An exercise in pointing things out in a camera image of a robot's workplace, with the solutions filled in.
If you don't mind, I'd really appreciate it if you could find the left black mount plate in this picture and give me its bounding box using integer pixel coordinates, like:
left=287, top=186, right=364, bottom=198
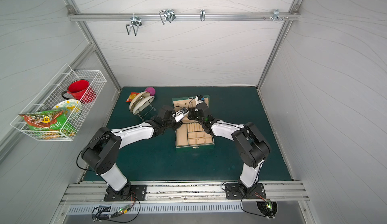
left=104, top=183, right=147, bottom=202

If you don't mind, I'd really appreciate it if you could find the right base cable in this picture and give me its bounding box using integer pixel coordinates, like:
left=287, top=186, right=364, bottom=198
left=238, top=193, right=278, bottom=219

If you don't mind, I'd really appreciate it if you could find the patterned plate in basket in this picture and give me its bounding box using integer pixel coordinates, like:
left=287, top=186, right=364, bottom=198
left=52, top=99, right=83, bottom=119

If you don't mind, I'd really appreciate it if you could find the red mug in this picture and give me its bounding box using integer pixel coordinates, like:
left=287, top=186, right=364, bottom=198
left=61, top=79, right=96, bottom=104

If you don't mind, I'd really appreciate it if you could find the pink ball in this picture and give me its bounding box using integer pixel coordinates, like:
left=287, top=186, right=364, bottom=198
left=145, top=87, right=156, bottom=96

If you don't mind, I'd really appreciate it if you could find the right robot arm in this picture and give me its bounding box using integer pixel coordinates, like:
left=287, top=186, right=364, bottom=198
left=187, top=102, right=271, bottom=195

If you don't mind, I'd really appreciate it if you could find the red snack packet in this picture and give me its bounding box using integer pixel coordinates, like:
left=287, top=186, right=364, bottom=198
left=126, top=92, right=139, bottom=103

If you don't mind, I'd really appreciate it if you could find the white wire basket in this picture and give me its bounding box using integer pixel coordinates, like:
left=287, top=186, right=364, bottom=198
left=11, top=65, right=107, bottom=141

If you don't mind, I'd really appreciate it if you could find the left base cable bundle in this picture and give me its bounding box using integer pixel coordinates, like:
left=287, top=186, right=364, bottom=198
left=91, top=192, right=142, bottom=224

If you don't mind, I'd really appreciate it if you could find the green snack bag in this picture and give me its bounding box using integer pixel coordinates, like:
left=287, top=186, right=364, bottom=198
left=19, top=109, right=69, bottom=131

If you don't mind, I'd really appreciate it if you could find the black mount plate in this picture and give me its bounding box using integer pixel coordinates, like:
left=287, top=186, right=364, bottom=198
left=104, top=183, right=147, bottom=202
left=221, top=182, right=267, bottom=200

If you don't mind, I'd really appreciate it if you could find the metal loop hook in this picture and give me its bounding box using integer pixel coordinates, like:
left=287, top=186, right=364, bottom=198
left=159, top=9, right=176, bottom=25

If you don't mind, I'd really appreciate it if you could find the metal bracket hook right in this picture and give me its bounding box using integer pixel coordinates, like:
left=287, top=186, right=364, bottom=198
left=262, top=9, right=289, bottom=21

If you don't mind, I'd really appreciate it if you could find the small metal hook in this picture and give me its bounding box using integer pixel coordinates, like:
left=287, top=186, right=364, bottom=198
left=200, top=9, right=206, bottom=22

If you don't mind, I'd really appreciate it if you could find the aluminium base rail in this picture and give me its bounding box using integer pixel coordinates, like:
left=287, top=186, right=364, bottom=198
left=60, top=181, right=309, bottom=205

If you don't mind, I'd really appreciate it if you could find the aluminium top rail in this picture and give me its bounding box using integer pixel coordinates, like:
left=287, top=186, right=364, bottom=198
left=69, top=12, right=301, bottom=22

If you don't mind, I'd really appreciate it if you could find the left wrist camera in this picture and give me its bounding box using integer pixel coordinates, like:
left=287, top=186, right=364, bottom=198
left=173, top=108, right=188, bottom=123

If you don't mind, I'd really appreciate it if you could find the cream plate front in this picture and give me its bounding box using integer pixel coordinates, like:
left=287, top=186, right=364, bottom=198
left=132, top=96, right=154, bottom=115

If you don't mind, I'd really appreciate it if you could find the right black mount plate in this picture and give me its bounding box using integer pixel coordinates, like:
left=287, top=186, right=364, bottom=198
left=221, top=182, right=267, bottom=200

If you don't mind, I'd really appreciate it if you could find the metal double hook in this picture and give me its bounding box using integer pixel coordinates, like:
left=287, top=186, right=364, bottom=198
left=126, top=15, right=142, bottom=36

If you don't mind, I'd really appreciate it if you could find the wire plate rack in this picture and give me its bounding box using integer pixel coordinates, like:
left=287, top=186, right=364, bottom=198
left=133, top=102, right=156, bottom=122

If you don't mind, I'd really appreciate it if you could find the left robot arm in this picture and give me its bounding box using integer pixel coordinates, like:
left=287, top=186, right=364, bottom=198
left=79, top=106, right=188, bottom=193

